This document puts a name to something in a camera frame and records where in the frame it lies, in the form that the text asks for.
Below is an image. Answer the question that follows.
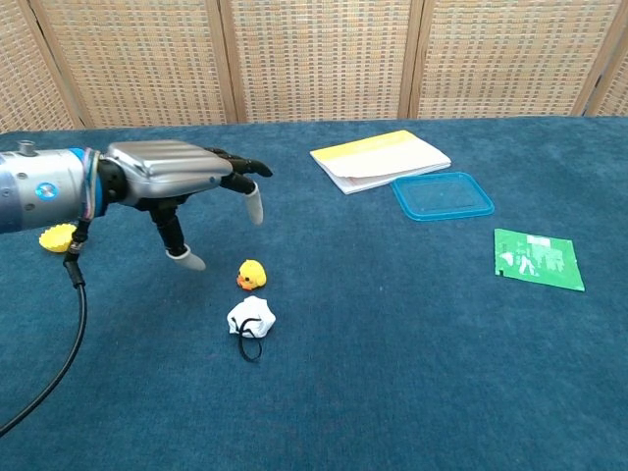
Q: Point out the green printed sachet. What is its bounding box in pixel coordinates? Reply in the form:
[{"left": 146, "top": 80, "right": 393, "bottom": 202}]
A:
[{"left": 493, "top": 228, "right": 586, "bottom": 292}]

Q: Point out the yellow and white notebook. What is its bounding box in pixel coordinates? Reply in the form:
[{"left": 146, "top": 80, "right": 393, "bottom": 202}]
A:
[{"left": 309, "top": 129, "right": 452, "bottom": 196}]

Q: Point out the yellow rubber duck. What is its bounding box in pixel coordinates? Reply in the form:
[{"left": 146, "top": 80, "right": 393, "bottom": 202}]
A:
[{"left": 235, "top": 258, "right": 268, "bottom": 292}]

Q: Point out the blue velvet table cloth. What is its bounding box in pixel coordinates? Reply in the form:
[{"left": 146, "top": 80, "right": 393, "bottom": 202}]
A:
[{"left": 0, "top": 116, "right": 628, "bottom": 471}]

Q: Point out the yellow plastic half shell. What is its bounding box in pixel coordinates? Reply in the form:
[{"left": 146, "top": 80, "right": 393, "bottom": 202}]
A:
[{"left": 38, "top": 223, "right": 78, "bottom": 254}]

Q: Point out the white pouch with black cord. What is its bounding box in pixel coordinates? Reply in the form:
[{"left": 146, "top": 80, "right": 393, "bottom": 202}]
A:
[{"left": 226, "top": 294, "right": 278, "bottom": 365}]

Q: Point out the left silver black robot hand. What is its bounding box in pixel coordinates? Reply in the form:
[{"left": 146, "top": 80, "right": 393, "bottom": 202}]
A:
[{"left": 97, "top": 139, "right": 274, "bottom": 273}]

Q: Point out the woven wooden folding screen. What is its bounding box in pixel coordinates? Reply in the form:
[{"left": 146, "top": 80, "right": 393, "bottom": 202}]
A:
[{"left": 0, "top": 0, "right": 628, "bottom": 134}]

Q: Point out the blue clear plastic lid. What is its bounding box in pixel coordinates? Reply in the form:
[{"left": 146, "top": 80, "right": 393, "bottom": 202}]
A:
[{"left": 391, "top": 171, "right": 496, "bottom": 223}]

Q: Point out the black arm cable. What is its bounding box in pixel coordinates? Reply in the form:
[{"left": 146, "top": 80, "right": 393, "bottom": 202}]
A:
[{"left": 0, "top": 218, "right": 92, "bottom": 439}]

